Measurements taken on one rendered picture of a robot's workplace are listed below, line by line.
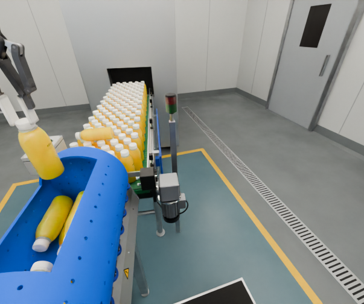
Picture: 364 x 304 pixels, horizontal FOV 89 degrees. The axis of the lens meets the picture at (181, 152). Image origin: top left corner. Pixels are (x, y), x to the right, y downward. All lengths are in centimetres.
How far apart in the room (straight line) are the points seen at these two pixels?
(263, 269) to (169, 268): 73
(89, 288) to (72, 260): 6
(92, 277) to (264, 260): 154
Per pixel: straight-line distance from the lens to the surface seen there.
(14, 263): 72
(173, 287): 167
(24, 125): 60
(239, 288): 154
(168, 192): 105
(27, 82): 56
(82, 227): 49
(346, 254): 219
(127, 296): 76
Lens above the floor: 156
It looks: 33 degrees down
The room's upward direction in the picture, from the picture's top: 1 degrees counter-clockwise
